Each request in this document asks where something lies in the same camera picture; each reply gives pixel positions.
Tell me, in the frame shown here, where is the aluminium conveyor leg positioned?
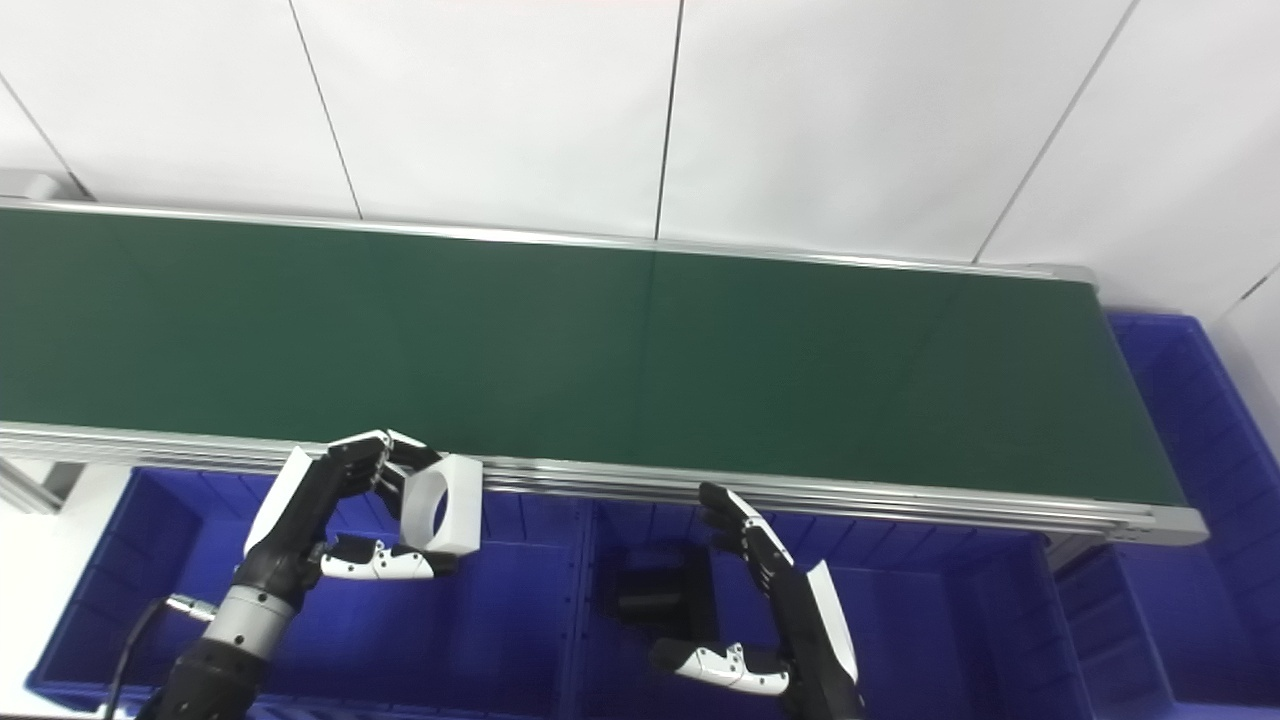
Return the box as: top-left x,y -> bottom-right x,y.
0,455 -> 86,516

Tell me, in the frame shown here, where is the green conveyor belt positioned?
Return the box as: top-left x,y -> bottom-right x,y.
0,197 -> 1209,546
0,208 -> 1189,506

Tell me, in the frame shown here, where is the black machine part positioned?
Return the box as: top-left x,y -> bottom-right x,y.
615,545 -> 717,641

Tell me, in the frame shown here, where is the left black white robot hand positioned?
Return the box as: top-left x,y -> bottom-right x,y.
235,429 -> 461,609

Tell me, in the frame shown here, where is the blue plastic bin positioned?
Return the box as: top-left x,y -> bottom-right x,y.
1050,312 -> 1280,720
25,467 -> 591,720
575,498 -> 1091,720

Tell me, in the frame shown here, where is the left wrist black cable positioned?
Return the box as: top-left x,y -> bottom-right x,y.
100,593 -> 216,720

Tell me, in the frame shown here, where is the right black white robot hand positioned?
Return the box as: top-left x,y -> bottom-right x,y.
648,482 -> 867,720

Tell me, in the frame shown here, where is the grey conveyor end housing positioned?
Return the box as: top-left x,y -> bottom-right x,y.
0,170 -> 73,201

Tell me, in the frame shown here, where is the white block part with hole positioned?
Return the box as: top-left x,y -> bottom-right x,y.
400,453 -> 484,554

